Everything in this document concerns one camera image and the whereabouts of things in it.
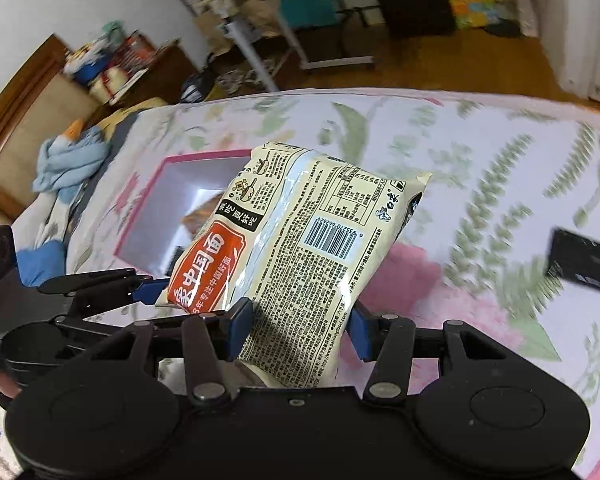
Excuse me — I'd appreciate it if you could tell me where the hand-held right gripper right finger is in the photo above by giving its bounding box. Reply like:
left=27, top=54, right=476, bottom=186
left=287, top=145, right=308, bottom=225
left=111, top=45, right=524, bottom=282
left=347, top=304, right=486, bottom=406

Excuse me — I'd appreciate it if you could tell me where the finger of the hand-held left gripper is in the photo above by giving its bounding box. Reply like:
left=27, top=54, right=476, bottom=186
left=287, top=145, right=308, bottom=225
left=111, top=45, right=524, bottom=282
left=54, top=310, right=227, bottom=334
left=38, top=267, right=174, bottom=307

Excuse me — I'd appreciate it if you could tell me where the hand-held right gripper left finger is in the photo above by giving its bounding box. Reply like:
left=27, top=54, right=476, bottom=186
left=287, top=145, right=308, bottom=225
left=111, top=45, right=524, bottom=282
left=108, top=299, right=255, bottom=406

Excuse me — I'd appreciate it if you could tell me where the cream instant noodle packet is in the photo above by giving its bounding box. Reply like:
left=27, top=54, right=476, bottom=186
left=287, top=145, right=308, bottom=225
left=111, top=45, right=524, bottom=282
left=155, top=141, right=434, bottom=391

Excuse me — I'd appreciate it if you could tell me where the pink box with white inside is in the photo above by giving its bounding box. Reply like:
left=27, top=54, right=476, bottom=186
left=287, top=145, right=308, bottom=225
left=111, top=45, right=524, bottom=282
left=115, top=148, right=254, bottom=279

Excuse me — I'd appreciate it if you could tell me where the blue pillow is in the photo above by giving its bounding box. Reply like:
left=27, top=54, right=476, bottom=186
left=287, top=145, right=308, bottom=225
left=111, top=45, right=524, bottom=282
left=14, top=239, right=67, bottom=287

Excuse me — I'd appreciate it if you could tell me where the brown snack packet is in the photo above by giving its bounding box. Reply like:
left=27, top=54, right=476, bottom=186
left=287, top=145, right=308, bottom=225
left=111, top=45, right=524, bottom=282
left=181, top=194, right=222, bottom=234

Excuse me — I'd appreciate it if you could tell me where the light blue towel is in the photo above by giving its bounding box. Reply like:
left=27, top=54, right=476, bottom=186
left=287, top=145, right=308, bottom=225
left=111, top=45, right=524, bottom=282
left=32, top=125, right=112, bottom=194

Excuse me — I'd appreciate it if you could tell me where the wooden padded headboard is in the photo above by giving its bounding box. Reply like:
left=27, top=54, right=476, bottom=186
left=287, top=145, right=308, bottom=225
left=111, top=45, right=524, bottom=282
left=0, top=32, right=104, bottom=222

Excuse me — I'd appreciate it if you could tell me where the grey yellow quilt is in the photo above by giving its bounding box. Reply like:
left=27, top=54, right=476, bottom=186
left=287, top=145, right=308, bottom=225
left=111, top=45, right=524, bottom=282
left=94, top=97, right=182, bottom=162

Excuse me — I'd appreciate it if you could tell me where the floral bedsheet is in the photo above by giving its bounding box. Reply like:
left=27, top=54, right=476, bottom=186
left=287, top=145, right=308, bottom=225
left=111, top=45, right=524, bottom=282
left=10, top=87, right=600, bottom=480

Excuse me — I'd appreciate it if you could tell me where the black bag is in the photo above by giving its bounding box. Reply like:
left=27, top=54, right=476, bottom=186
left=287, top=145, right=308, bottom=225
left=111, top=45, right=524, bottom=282
left=179, top=70, right=216, bottom=104

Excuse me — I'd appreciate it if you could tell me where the cream bag with red ribbon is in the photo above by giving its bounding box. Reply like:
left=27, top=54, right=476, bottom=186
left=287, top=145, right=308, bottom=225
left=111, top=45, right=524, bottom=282
left=87, top=65, right=129, bottom=104

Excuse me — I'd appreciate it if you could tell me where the dark wooden nightstand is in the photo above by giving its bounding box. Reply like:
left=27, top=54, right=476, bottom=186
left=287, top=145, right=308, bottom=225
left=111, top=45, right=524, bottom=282
left=107, top=42, right=202, bottom=109

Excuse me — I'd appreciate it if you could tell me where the blue bag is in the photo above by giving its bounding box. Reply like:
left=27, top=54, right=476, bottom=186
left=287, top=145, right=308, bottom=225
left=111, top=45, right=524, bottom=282
left=72, top=55, right=107, bottom=86

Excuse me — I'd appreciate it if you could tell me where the pair of shoes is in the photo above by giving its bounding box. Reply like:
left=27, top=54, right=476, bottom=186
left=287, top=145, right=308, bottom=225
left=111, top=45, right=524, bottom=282
left=214, top=67, right=262, bottom=94

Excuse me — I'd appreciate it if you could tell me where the black snack packet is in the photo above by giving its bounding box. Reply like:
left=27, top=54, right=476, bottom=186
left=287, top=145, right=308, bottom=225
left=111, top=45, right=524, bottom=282
left=543, top=227, right=600, bottom=304

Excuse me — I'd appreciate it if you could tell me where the red basket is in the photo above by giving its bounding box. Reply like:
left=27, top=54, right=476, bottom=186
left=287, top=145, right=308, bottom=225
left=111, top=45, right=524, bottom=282
left=112, top=32, right=157, bottom=69

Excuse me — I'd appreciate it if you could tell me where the white folding table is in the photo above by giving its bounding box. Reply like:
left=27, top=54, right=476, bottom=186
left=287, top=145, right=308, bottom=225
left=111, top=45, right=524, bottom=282
left=159, top=0, right=377, bottom=94

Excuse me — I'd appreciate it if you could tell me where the brown paper bag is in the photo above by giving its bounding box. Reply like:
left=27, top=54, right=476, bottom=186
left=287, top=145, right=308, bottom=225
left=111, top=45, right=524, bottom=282
left=194, top=5, right=242, bottom=56

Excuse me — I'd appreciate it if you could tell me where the dark stool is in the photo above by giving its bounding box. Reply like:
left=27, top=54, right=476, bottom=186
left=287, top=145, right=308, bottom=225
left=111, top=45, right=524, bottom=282
left=330, top=4, right=382, bottom=27

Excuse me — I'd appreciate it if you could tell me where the colourful printed bag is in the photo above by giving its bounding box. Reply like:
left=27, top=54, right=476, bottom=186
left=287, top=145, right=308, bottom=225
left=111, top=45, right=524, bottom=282
left=447, top=0, right=512, bottom=31

